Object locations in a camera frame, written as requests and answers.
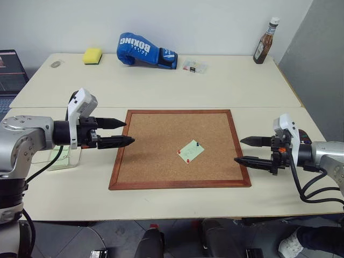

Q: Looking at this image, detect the wood-framed cork board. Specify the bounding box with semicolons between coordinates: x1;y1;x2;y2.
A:
108;109;252;191

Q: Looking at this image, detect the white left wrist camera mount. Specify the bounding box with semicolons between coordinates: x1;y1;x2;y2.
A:
66;87;99;150

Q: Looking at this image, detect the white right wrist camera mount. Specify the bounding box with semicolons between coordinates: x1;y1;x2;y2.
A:
273;113;300;168

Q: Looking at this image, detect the yellow green sponge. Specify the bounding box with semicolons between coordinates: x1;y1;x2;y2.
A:
82;47;104;66

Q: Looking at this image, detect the dark rounded shape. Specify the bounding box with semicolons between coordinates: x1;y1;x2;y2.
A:
133;224;165;258
200;218;235;258

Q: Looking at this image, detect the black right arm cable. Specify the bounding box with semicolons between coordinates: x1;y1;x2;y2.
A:
288;152;344;210

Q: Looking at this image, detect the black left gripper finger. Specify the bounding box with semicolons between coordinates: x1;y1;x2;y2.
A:
96;117;127;130
97;135;136;150

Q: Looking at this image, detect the thick black body cable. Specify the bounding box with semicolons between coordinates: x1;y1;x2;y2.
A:
21;208;38;258

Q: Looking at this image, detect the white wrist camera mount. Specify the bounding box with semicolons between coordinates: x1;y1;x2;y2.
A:
273;113;300;168
66;87;99;150

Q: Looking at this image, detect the dark laptop computer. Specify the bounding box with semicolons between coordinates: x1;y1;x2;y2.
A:
0;49;30;119

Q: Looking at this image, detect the brown sauce bottle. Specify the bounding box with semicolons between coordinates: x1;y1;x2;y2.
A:
252;17;281;65

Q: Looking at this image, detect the white sneaker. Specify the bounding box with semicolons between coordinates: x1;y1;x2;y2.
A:
277;227;305;258

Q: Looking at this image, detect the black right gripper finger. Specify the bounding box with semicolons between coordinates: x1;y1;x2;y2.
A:
233;156;274;171
239;135;273;148

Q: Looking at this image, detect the clear plastic container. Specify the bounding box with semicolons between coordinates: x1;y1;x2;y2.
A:
46;146;82;172

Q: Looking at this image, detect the green paper note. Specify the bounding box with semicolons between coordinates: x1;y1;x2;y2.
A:
177;139;204;163

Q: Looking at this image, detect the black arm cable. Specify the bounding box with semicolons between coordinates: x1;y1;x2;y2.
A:
24;145;65;187
288;152;344;210

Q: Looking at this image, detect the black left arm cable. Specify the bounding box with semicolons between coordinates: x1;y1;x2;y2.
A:
24;145;65;187

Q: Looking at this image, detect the clear plastic box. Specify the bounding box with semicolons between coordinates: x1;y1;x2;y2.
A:
182;59;209;75

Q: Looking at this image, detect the blue boxing glove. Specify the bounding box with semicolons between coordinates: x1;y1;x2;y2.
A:
116;32;178;70

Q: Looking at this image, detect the dark trouser leg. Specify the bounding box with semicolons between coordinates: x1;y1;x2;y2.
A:
295;214;344;257

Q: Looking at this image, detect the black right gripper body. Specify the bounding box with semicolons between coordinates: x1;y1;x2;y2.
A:
270;134;293;177

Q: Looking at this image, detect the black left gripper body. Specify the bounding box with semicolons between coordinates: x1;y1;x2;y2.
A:
77;116;99;150

